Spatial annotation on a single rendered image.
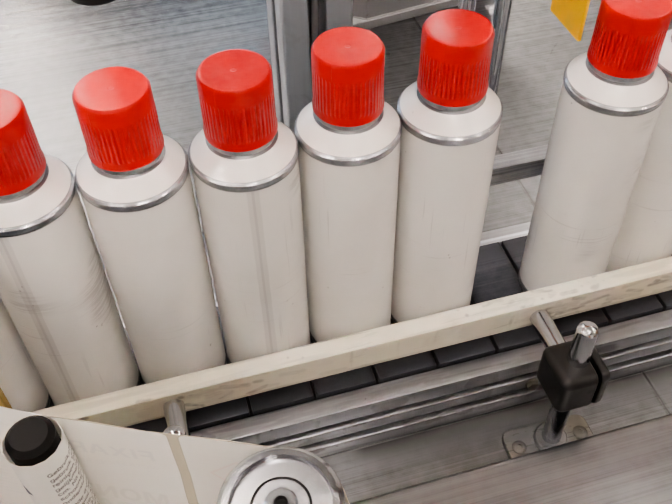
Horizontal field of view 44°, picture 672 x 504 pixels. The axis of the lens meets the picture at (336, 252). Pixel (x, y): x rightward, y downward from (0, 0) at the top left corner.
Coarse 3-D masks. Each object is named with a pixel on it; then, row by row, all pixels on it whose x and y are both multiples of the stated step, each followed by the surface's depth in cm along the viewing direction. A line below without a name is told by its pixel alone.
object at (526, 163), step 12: (504, 156) 50; (516, 156) 50; (528, 156) 50; (540, 156) 50; (504, 168) 49; (516, 168) 50; (528, 168) 50; (540, 168) 50; (492, 180) 50; (504, 180) 50; (204, 240) 47
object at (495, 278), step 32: (480, 256) 55; (512, 256) 55; (480, 288) 54; (512, 288) 54; (576, 320) 52; (608, 320) 52; (448, 352) 50; (480, 352) 50; (320, 384) 49; (352, 384) 49; (192, 416) 47; (224, 416) 47
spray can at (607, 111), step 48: (624, 0) 39; (624, 48) 39; (576, 96) 41; (624, 96) 40; (576, 144) 43; (624, 144) 42; (576, 192) 45; (624, 192) 45; (528, 240) 51; (576, 240) 47; (528, 288) 52
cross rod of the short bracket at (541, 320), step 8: (536, 312) 48; (544, 312) 48; (536, 320) 48; (544, 320) 48; (552, 320) 48; (536, 328) 48; (544, 328) 48; (552, 328) 47; (544, 336) 47; (552, 336) 47; (560, 336) 47; (544, 344) 47; (552, 344) 47
